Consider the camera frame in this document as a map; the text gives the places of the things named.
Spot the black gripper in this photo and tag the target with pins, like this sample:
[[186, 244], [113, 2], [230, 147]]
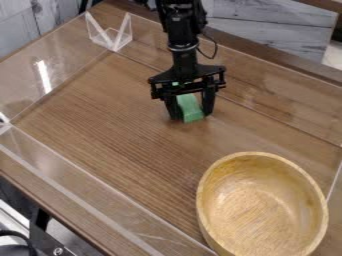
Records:
[[187, 77]]

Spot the green rectangular block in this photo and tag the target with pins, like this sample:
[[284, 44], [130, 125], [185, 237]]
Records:
[[190, 108]]

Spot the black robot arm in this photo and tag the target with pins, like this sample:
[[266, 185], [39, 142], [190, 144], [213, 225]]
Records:
[[183, 21]]

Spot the brown wooden bowl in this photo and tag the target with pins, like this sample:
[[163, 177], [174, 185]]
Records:
[[261, 207]]

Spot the clear acrylic tray wall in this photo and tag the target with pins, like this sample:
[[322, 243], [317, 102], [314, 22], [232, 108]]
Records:
[[93, 150]]

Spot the black table leg bracket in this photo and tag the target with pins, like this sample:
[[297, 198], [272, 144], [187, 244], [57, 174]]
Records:
[[43, 241]]

